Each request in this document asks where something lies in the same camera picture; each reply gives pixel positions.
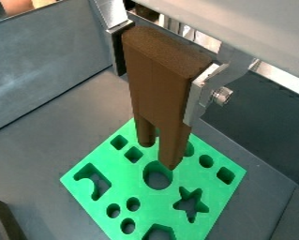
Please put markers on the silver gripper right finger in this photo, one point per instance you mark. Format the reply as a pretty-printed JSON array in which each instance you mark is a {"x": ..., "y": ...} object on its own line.
[{"x": 209, "y": 88}]

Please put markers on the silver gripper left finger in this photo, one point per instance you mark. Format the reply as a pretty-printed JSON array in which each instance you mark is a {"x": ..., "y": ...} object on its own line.
[{"x": 113, "y": 16}]

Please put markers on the brown square-circle peg object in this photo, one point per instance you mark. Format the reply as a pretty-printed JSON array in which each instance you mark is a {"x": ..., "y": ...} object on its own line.
[{"x": 162, "y": 66}]

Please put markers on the black object at corner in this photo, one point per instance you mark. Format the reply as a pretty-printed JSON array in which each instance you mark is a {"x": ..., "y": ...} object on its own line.
[{"x": 10, "y": 227}]

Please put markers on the green shape sorter board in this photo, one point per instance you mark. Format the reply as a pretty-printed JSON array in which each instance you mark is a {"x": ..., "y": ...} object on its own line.
[{"x": 138, "y": 200}]

